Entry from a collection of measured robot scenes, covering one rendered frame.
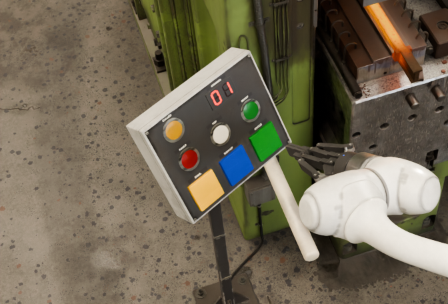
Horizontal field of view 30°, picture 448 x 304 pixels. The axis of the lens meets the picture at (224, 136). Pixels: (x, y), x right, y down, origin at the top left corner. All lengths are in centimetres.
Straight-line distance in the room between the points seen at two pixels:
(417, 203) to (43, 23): 257
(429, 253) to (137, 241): 175
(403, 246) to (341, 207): 13
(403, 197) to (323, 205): 18
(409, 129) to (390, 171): 82
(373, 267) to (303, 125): 67
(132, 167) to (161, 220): 28
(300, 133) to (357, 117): 36
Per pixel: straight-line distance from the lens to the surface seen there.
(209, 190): 200
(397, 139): 250
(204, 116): 196
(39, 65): 375
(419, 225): 304
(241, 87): 201
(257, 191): 271
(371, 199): 159
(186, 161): 195
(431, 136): 257
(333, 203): 157
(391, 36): 231
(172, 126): 191
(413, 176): 167
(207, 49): 278
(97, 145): 340
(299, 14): 224
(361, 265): 303
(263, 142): 206
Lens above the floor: 268
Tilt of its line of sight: 53 degrees down
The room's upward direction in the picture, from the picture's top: 7 degrees counter-clockwise
